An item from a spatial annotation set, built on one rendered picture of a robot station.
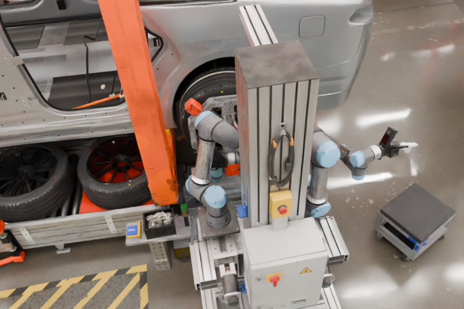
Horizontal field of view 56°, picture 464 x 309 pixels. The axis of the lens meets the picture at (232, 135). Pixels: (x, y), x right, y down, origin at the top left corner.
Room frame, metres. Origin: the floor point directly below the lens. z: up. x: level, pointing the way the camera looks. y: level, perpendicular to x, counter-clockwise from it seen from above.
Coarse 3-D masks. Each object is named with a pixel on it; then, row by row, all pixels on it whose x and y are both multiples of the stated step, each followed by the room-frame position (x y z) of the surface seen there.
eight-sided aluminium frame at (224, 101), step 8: (224, 96) 2.26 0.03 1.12; (232, 96) 2.25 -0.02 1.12; (208, 104) 2.20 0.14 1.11; (216, 104) 2.21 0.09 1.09; (224, 104) 2.20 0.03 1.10; (232, 104) 2.20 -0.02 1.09; (200, 112) 2.19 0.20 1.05; (192, 120) 2.18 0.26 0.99; (192, 128) 2.19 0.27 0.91; (192, 136) 2.18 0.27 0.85; (192, 144) 2.18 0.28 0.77; (224, 152) 2.24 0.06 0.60
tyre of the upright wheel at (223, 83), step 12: (204, 72) 2.48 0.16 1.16; (228, 72) 2.43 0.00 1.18; (204, 84) 2.35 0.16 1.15; (216, 84) 2.31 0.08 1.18; (228, 84) 2.30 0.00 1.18; (192, 96) 2.31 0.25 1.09; (204, 96) 2.27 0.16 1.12; (216, 96) 2.28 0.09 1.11; (180, 108) 2.37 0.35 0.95; (180, 120) 2.28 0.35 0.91
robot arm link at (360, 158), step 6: (360, 150) 1.57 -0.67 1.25; (366, 150) 1.56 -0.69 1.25; (372, 150) 1.56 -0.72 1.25; (354, 156) 1.53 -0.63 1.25; (360, 156) 1.53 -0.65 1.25; (366, 156) 1.53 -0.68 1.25; (372, 156) 1.53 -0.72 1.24; (354, 162) 1.52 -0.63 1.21; (360, 162) 1.50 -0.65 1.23; (366, 162) 1.51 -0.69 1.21
